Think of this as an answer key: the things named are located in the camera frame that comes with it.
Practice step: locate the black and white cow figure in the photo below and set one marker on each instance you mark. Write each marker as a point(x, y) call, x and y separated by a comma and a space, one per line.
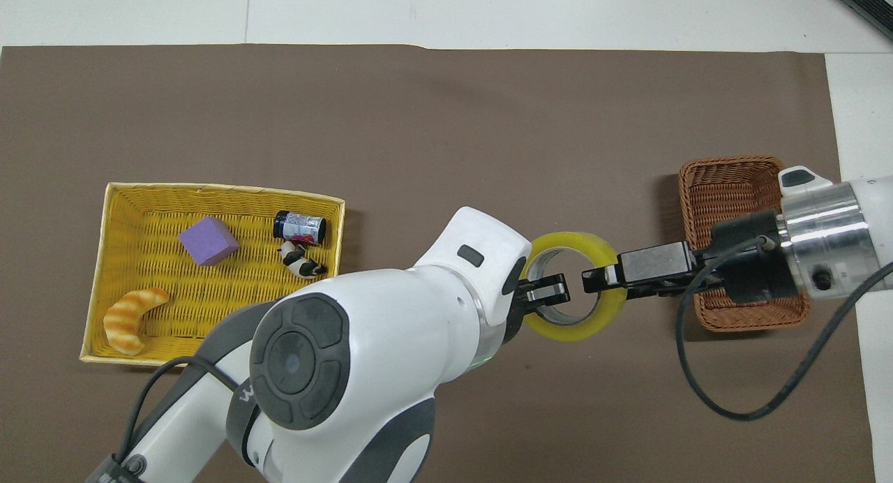
point(300, 261)

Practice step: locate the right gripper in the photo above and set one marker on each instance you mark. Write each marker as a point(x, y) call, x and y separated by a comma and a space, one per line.
point(750, 280)

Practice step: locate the brown wicker basket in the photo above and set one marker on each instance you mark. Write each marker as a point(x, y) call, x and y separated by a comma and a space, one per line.
point(725, 190)

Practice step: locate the yellow wicker basket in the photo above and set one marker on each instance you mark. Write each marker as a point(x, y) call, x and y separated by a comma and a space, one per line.
point(174, 308)

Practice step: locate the purple foam block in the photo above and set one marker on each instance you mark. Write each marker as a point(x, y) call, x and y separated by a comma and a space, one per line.
point(208, 241)

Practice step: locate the yellow tape roll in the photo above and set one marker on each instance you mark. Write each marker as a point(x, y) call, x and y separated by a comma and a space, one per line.
point(568, 331)

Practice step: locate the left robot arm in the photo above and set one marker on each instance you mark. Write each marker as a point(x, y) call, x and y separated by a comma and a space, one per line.
point(391, 343)

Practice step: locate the small dark can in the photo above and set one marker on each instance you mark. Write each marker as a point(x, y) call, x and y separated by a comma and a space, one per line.
point(301, 227)

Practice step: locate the toy croissant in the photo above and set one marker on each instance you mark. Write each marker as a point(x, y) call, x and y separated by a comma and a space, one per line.
point(125, 319)

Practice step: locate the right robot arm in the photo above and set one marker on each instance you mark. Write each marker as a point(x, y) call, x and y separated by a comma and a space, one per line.
point(837, 239)

